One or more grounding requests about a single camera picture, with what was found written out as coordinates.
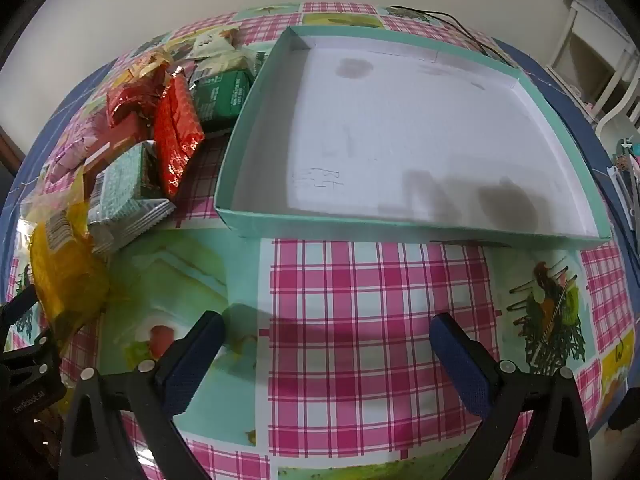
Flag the red orange patterned packet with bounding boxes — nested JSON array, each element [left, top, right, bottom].
[[153, 70, 205, 200]]

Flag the purple cake snack packet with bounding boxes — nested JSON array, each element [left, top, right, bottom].
[[47, 114, 108, 182]]

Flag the teal cardboard box tray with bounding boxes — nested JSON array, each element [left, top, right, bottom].
[[215, 26, 612, 249]]

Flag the white persimmon snack packet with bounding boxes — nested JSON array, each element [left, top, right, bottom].
[[186, 26, 239, 60]]

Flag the white shelf unit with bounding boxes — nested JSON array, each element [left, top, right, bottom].
[[546, 0, 639, 124]]

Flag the yellow cake snack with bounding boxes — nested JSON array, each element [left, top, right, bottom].
[[28, 199, 111, 346]]

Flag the red box snack packet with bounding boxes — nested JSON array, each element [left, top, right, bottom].
[[84, 112, 150, 174]]

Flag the patchwork plastic tablecloth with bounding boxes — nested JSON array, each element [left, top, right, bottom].
[[62, 2, 639, 479]]

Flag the teal patterned snack packet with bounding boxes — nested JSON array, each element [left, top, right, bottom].
[[87, 140, 176, 257]]

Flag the black cable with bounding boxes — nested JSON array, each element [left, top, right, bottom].
[[388, 4, 516, 68]]

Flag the blue plaid cloth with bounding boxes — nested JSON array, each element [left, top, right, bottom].
[[1, 41, 639, 292]]

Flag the dark green snack packet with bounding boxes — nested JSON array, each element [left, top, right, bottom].
[[192, 70, 254, 122]]

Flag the red flower biscuit packet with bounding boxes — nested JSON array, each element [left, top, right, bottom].
[[106, 65, 167, 128]]

